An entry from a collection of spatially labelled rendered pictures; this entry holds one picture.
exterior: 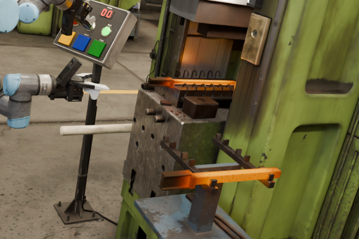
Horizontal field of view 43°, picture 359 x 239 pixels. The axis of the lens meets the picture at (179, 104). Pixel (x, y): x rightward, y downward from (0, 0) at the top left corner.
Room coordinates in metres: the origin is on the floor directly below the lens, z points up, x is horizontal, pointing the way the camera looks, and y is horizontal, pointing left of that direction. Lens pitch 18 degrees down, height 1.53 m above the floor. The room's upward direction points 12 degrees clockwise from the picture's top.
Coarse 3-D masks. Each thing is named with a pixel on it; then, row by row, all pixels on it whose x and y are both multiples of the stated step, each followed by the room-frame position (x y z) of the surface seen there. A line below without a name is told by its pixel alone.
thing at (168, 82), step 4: (152, 80) 1.78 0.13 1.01; (156, 80) 1.79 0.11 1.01; (160, 80) 1.80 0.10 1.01; (164, 80) 1.81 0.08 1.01; (168, 80) 1.82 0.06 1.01; (172, 80) 1.82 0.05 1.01; (176, 80) 1.86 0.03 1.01; (180, 80) 1.87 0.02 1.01; (184, 80) 1.88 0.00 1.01; (188, 80) 1.89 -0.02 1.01; (192, 80) 1.91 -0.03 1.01; (196, 80) 1.92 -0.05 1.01; (200, 80) 1.94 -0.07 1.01; (204, 80) 1.95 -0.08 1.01; (208, 80) 1.96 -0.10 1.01; (212, 80) 1.98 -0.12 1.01; (216, 80) 1.99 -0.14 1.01; (148, 84) 1.79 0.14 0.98; (152, 84) 1.79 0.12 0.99; (156, 84) 1.80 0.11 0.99; (160, 84) 1.81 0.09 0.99; (164, 84) 1.82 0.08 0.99; (168, 84) 1.83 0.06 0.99; (172, 84) 1.82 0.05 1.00
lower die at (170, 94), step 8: (224, 80) 2.09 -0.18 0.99; (232, 80) 2.12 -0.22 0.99; (160, 88) 1.90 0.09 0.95; (168, 88) 1.85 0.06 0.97; (176, 88) 1.80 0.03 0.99; (184, 88) 1.82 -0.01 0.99; (192, 88) 1.84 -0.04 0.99; (200, 88) 1.87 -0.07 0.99; (208, 88) 1.89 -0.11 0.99; (216, 88) 1.92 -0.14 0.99; (224, 88) 1.95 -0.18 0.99; (232, 88) 1.97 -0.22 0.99; (168, 96) 1.84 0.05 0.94; (176, 96) 1.79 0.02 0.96; (192, 96) 1.82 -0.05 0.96; (200, 96) 1.84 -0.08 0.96; (208, 96) 1.87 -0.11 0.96; (216, 96) 1.89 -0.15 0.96; (224, 96) 1.92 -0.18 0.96; (176, 104) 1.78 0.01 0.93; (224, 104) 1.92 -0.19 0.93
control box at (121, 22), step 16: (96, 16) 2.23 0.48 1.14; (112, 16) 2.19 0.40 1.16; (128, 16) 2.17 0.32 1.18; (80, 32) 2.21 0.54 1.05; (96, 32) 2.17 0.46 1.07; (112, 32) 2.14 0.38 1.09; (128, 32) 2.19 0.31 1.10; (64, 48) 2.19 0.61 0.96; (112, 48) 2.10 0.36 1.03; (112, 64) 2.12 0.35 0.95
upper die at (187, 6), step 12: (180, 0) 1.89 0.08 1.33; (192, 0) 1.82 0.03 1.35; (204, 0) 1.80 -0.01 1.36; (180, 12) 1.87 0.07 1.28; (192, 12) 1.80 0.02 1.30; (204, 12) 1.80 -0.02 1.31; (216, 12) 1.84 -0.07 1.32; (228, 12) 1.87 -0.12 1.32; (240, 12) 1.90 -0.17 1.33; (252, 12) 1.94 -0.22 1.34; (216, 24) 1.84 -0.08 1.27; (228, 24) 1.88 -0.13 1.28; (240, 24) 1.91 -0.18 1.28
